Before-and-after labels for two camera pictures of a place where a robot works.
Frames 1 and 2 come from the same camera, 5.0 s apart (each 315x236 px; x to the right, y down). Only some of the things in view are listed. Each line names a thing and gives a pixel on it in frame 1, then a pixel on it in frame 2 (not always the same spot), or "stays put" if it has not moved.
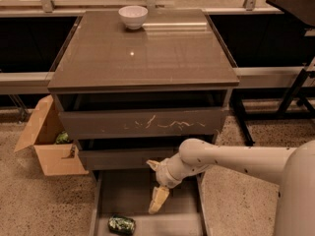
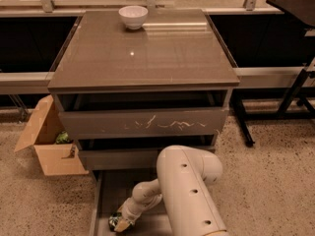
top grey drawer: [143, 114] stays put
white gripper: [162, 174] -> [132, 210]
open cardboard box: [41, 133] stays put
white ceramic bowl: [133, 16] stays put
